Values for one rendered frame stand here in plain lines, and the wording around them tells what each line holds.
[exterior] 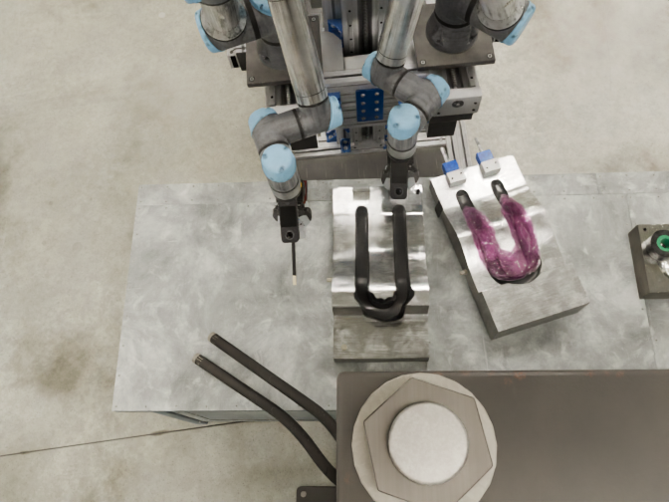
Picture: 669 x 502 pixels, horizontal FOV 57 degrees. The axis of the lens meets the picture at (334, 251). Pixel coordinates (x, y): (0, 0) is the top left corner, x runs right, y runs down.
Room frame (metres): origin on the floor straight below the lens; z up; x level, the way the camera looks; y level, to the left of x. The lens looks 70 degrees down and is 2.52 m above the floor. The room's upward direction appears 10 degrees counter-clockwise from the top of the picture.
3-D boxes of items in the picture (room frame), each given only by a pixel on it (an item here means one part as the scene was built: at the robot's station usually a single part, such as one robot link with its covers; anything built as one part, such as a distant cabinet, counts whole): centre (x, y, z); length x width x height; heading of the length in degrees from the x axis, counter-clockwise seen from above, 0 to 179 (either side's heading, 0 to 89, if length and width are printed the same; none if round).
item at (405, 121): (0.77, -0.22, 1.21); 0.09 x 0.08 x 0.11; 132
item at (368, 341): (0.53, -0.12, 0.87); 0.50 x 0.26 x 0.14; 170
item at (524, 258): (0.55, -0.48, 0.90); 0.26 x 0.18 x 0.08; 7
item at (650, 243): (0.45, -0.89, 0.89); 0.08 x 0.08 x 0.04
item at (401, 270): (0.54, -0.13, 0.92); 0.35 x 0.16 x 0.09; 170
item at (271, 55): (1.20, 0.04, 1.09); 0.15 x 0.15 x 0.10
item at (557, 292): (0.55, -0.48, 0.86); 0.50 x 0.26 x 0.11; 7
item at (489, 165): (0.83, -0.49, 0.86); 0.13 x 0.05 x 0.05; 7
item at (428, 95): (0.84, -0.28, 1.21); 0.11 x 0.11 x 0.08; 42
